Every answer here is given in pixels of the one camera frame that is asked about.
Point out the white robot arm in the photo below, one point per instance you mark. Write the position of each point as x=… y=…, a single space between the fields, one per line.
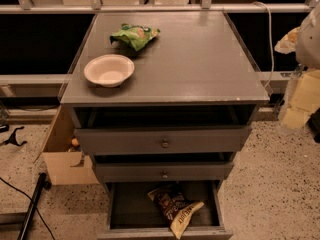
x=308 y=43

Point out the black pole on floor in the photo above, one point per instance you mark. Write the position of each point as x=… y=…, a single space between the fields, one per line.
x=32 y=207

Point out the grey bottom drawer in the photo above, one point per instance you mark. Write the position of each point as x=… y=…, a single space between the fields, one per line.
x=133 y=216

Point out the white paper bowl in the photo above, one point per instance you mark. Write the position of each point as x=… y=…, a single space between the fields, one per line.
x=109 y=70

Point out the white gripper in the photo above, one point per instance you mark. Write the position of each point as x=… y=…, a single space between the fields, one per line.
x=309 y=47

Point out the cardboard box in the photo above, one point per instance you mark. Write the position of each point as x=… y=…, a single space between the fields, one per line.
x=65 y=165

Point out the black clamp on floor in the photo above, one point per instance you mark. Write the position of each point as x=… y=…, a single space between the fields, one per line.
x=13 y=139

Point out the brown chip bag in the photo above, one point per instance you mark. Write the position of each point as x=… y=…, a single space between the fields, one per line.
x=175 y=207

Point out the grey drawer cabinet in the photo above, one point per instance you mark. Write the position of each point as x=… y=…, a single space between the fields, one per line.
x=194 y=74

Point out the metal rail frame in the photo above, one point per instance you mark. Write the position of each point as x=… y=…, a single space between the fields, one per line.
x=156 y=8

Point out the grey drawer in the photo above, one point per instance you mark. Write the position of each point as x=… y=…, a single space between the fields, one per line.
x=161 y=140
x=133 y=216
x=155 y=172

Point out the green chip bag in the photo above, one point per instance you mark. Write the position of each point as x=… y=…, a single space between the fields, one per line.
x=135 y=36

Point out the orange ball in box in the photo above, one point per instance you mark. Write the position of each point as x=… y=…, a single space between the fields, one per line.
x=75 y=142

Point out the grey middle drawer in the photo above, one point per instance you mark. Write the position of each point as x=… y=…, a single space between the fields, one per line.
x=155 y=172

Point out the grey top drawer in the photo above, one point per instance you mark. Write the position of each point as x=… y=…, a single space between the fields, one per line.
x=161 y=140

